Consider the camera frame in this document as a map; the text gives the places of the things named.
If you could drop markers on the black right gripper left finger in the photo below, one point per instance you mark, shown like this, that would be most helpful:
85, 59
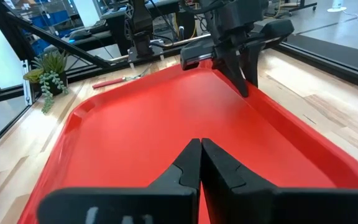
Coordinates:
154, 205

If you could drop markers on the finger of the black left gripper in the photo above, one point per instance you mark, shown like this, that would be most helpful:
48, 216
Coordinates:
252, 67
235, 71

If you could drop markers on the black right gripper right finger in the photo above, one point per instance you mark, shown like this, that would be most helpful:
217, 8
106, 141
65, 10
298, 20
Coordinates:
259, 205

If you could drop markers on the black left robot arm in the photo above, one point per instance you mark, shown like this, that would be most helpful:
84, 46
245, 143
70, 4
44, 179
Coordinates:
141, 25

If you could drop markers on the red plastic tray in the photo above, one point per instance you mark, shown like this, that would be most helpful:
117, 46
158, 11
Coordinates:
166, 118

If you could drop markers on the black floor vent grate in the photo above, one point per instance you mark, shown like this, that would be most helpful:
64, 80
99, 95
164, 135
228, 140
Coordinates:
337, 51

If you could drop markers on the white round stand base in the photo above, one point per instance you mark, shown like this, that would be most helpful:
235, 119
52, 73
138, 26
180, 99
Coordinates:
337, 7

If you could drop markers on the black desk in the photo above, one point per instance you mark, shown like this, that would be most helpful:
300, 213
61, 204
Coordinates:
98, 39

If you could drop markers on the black computer mouse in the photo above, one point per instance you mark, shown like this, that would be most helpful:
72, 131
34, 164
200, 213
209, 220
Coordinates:
81, 35

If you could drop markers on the green succulent plant in pot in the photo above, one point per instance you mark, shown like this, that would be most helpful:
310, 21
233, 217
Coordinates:
50, 62

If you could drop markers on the blue storage bin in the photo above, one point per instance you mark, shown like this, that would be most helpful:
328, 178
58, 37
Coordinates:
53, 18

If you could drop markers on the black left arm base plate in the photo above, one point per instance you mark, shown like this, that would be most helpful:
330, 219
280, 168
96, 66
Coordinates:
135, 56

